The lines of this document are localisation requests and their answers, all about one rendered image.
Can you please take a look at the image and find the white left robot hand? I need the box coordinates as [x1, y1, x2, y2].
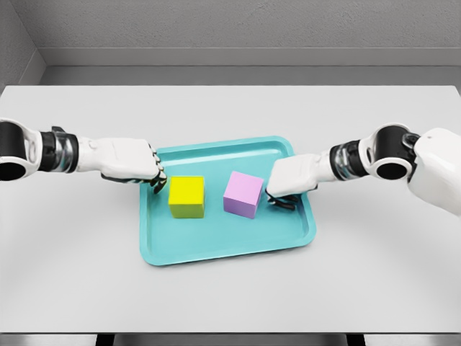
[99, 138, 169, 195]

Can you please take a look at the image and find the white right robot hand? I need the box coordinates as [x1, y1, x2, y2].
[264, 154, 320, 211]

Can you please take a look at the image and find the pink cube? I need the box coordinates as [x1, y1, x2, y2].
[223, 171, 264, 220]

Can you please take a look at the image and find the yellow cube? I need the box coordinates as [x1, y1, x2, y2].
[168, 175, 206, 219]

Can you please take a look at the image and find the teal tray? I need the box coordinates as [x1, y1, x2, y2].
[138, 136, 318, 267]

